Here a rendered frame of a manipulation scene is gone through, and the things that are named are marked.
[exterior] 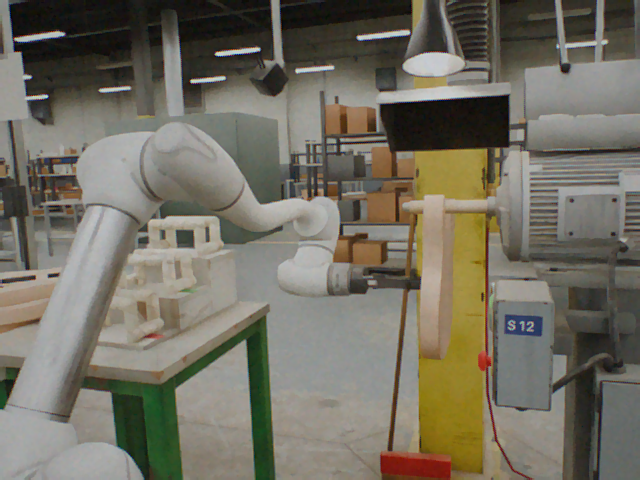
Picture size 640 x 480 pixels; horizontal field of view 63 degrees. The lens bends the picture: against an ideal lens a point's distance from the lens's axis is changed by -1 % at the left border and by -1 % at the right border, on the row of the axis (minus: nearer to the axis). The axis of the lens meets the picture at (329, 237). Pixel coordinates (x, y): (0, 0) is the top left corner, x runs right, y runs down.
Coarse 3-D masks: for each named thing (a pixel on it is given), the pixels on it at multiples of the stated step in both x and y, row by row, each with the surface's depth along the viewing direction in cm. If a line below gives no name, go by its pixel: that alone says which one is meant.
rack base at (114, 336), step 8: (104, 328) 143; (112, 328) 143; (120, 328) 142; (168, 328) 141; (176, 328) 141; (104, 336) 136; (112, 336) 136; (120, 336) 135; (168, 336) 137; (96, 344) 133; (104, 344) 132; (112, 344) 131; (120, 344) 130; (128, 344) 129; (136, 344) 129; (144, 344) 129; (152, 344) 131
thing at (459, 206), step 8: (456, 200) 125; (464, 200) 124; (472, 200) 123; (480, 200) 123; (416, 208) 127; (448, 208) 124; (456, 208) 124; (464, 208) 123; (472, 208) 123; (480, 208) 122
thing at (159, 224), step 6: (150, 222) 162; (156, 222) 161; (162, 222) 161; (168, 222) 160; (174, 222) 159; (180, 222) 158; (186, 222) 158; (192, 222) 157; (198, 222) 156; (156, 228) 162; (162, 228) 161; (168, 228) 160; (174, 228) 160; (180, 228) 159; (186, 228) 158; (192, 228) 157
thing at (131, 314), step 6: (126, 306) 129; (132, 306) 129; (126, 312) 129; (132, 312) 129; (126, 318) 129; (132, 318) 129; (126, 324) 130; (132, 324) 130; (138, 324) 131; (126, 330) 130; (132, 330) 130; (132, 342) 130
